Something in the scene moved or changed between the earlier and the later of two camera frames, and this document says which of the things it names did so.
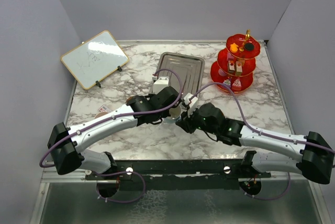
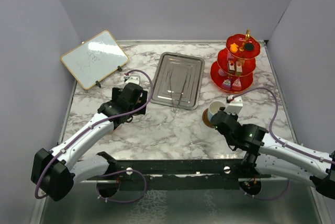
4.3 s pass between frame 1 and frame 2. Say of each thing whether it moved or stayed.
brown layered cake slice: stayed
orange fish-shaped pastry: stayed
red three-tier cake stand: stayed
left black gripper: moved
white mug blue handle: moved
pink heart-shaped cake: stayed
